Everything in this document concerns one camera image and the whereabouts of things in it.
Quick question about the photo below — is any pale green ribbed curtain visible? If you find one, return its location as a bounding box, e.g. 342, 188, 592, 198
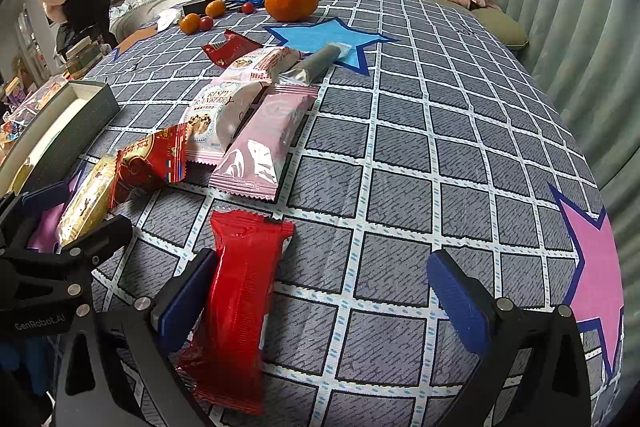
470, 0, 640, 258

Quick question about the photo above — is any white crumpled tissue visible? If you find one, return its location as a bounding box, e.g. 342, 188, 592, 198
156, 8, 183, 31

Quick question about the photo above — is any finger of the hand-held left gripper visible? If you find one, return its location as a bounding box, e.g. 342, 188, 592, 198
0, 181, 73, 253
0, 214, 133, 308

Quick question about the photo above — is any large orange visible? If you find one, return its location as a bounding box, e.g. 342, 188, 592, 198
264, 0, 320, 22

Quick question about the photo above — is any plain red snack packet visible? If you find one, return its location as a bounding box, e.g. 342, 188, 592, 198
175, 209, 296, 415

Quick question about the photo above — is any grey checked star blanket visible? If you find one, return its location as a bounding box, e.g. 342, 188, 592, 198
25, 0, 626, 427

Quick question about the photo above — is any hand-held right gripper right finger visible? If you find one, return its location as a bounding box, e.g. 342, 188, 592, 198
426, 249, 593, 427

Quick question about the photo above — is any pile of colourful snack packets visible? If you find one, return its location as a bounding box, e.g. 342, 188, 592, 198
0, 77, 66, 148

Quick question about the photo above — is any torn red wrapper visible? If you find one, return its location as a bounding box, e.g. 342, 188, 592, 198
201, 29, 264, 68

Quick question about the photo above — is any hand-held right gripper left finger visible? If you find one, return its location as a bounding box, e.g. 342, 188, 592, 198
55, 248, 218, 427

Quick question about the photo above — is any yellow gold snack packet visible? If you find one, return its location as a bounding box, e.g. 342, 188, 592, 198
56, 154, 118, 250

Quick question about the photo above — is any grey foil snack packet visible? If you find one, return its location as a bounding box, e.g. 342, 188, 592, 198
277, 43, 355, 86

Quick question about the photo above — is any dark grey cardboard box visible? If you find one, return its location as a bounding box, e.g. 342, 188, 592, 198
0, 79, 122, 195

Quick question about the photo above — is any stack of books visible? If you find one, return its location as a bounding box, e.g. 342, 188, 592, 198
60, 36, 108, 80

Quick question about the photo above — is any pink snack packet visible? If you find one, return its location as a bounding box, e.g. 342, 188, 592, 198
207, 86, 321, 202

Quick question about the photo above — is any white pink cookie packet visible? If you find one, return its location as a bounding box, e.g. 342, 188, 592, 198
212, 47, 306, 86
181, 79, 273, 168

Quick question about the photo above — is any red gold snack packet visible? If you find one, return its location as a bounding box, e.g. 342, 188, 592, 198
109, 124, 190, 208

